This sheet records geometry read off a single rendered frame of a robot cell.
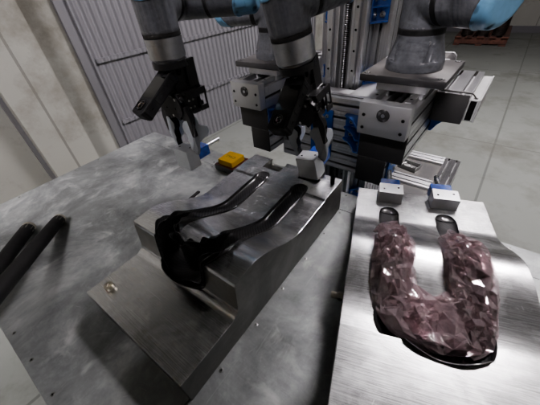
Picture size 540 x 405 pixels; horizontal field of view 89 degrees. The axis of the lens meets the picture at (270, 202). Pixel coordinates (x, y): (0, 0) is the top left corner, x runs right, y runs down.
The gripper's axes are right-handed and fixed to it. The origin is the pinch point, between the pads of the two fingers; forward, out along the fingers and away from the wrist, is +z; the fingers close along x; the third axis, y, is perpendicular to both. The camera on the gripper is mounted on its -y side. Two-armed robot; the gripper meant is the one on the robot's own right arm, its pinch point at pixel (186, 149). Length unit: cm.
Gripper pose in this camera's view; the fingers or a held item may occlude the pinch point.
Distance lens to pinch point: 74.1
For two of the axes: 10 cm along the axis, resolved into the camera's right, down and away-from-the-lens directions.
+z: 0.8, 7.7, 6.3
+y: 5.8, -5.5, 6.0
